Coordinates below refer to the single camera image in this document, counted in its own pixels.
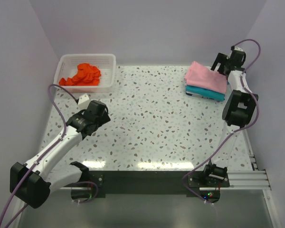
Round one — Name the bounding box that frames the pink t shirt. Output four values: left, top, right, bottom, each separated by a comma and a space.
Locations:
184, 61, 228, 94

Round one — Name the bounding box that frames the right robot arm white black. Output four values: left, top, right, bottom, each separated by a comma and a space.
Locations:
199, 46, 258, 187

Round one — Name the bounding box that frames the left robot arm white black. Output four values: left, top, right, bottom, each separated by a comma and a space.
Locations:
9, 100, 110, 209

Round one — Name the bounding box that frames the folded teal t shirt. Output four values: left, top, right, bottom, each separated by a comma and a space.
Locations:
186, 85, 225, 101

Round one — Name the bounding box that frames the orange t shirt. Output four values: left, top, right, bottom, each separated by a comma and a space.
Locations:
59, 63, 101, 86

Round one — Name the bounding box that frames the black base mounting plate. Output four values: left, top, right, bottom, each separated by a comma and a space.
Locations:
70, 170, 231, 199

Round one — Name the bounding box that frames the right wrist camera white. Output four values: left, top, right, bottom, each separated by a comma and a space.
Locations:
231, 46, 243, 52

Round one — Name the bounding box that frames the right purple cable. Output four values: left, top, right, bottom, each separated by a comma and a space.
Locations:
181, 39, 262, 199

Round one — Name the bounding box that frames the purple cable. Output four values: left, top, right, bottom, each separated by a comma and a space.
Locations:
181, 39, 262, 199
0, 84, 100, 228

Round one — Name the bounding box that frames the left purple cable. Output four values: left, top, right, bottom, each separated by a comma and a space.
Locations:
0, 84, 100, 228

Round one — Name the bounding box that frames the aluminium frame rail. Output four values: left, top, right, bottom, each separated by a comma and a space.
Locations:
222, 62, 276, 228

